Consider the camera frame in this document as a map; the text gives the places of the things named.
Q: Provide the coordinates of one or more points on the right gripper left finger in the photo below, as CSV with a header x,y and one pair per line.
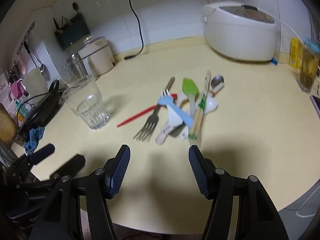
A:
x,y
62,216

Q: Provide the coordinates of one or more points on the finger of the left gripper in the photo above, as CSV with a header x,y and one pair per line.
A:
x,y
70,168
40,155

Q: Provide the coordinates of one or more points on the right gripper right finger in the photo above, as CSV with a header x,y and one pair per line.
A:
x,y
258,217

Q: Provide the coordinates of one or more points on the metal fork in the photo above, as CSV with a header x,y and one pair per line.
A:
x,y
147,130

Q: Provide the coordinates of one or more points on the clear glass tumbler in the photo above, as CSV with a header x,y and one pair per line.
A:
x,y
86,101

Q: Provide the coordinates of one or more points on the white plastic fork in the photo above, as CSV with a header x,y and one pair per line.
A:
x,y
167,129

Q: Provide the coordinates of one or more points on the green disposable chopsticks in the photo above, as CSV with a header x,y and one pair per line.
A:
x,y
195,130

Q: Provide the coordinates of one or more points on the light blue plastic spork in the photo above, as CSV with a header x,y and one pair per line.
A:
x,y
175,109

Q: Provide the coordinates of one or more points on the green silicone basting brush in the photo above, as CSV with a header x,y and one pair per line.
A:
x,y
190,89

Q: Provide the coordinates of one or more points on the metal spoon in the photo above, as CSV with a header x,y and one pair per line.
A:
x,y
217,83

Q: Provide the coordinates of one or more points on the white plastic spoon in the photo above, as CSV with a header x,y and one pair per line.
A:
x,y
211,105

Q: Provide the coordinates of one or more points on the wooden brown chopsticks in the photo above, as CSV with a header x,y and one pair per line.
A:
x,y
168,86

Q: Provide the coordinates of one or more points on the blue cloth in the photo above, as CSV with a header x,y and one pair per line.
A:
x,y
35,135

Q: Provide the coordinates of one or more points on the wooden cutting board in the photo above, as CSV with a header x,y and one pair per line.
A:
x,y
8,128

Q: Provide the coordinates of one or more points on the black electric griddle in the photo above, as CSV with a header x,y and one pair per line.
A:
x,y
42,112

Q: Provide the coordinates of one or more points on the pink hanging cloth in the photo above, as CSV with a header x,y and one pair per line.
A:
x,y
17,89

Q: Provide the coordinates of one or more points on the white cutting board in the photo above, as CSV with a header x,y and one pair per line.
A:
x,y
35,85

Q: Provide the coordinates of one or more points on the smartphone purple case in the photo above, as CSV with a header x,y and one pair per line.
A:
x,y
316,103

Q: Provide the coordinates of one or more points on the dark green knife holder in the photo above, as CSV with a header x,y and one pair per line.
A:
x,y
71,31

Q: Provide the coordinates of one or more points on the blue clip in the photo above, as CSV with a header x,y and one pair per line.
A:
x,y
274,61

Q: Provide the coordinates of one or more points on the yellow carton box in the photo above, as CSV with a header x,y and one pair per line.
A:
x,y
296,49

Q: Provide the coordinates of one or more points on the glass of tea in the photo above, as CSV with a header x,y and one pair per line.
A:
x,y
309,65

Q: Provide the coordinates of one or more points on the white rice cooker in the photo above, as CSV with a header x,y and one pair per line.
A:
x,y
239,31

